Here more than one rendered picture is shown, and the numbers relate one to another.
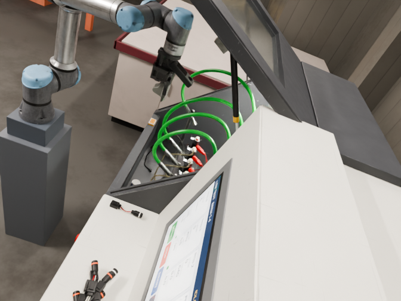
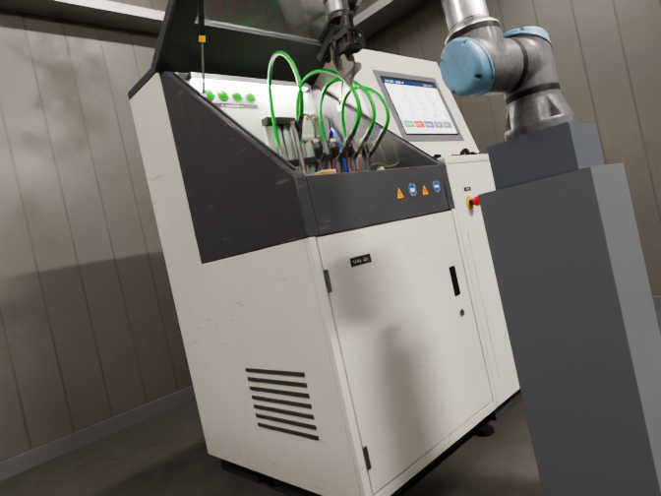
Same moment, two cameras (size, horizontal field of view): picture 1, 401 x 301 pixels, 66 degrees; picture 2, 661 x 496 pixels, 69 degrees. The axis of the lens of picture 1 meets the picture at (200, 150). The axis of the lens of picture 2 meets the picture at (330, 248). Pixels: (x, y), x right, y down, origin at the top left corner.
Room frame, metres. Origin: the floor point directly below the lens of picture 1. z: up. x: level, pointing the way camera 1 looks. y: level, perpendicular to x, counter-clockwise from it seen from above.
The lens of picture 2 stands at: (2.15, 1.31, 0.76)
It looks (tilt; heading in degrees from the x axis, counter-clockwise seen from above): 0 degrees down; 232
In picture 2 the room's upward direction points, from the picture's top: 12 degrees counter-clockwise
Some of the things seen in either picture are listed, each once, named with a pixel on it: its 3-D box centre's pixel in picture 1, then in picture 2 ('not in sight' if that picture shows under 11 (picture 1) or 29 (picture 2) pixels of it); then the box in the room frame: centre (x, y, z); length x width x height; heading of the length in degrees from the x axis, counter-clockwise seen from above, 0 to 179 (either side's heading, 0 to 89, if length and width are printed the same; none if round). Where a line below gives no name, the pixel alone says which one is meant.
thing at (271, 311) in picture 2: not in sight; (354, 346); (1.12, 0.00, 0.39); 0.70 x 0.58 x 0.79; 5
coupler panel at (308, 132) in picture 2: not in sight; (313, 139); (0.90, -0.25, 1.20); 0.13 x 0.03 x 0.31; 5
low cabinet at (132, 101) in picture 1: (231, 86); not in sight; (3.33, -0.02, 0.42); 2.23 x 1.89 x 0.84; 96
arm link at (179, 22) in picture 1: (179, 25); not in sight; (1.09, 0.25, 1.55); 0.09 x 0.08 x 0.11; 78
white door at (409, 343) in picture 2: not in sight; (416, 332); (1.09, 0.29, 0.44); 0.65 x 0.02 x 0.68; 5
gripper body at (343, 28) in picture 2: (166, 65); (344, 34); (1.09, 0.25, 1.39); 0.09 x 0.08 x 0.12; 95
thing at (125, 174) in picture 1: (135, 159); (383, 196); (1.09, 0.27, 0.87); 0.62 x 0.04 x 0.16; 5
